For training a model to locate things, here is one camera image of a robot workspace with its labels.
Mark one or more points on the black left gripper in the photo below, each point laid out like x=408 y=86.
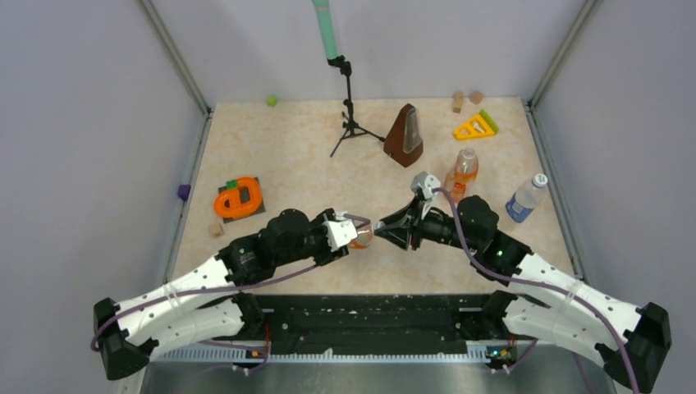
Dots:
x=326 y=255

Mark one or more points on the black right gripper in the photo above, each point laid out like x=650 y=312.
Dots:
x=400 y=234

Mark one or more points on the orange tea bottle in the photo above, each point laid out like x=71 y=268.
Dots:
x=364 y=237
x=462 y=174

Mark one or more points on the blue label water bottle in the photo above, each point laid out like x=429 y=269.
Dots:
x=526 y=198

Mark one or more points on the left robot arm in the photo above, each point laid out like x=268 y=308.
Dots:
x=213 y=299

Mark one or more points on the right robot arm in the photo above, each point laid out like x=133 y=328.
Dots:
x=629 y=342

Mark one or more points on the brown wooden metronome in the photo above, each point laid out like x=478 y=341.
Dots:
x=404 y=143

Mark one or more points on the small wooden cube left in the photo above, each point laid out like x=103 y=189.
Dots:
x=216 y=230

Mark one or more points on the yellow triangle toy block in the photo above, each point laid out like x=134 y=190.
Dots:
x=474 y=128

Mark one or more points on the wooden block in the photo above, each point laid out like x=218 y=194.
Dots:
x=476 y=97
x=458 y=101

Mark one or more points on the black mini tripod stand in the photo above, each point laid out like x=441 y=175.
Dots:
x=351 y=128

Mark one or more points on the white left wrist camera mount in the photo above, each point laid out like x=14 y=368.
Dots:
x=341 y=231

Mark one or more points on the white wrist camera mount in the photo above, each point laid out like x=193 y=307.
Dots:
x=341 y=231
x=425 y=185

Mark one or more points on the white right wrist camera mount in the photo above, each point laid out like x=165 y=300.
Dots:
x=425 y=185

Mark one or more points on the orange ring toy on plate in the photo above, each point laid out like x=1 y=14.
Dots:
x=239 y=198

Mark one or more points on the purple wall knob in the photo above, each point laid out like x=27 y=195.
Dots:
x=183 y=192

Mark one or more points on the mint green cylinder handle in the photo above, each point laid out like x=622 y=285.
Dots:
x=326 y=29

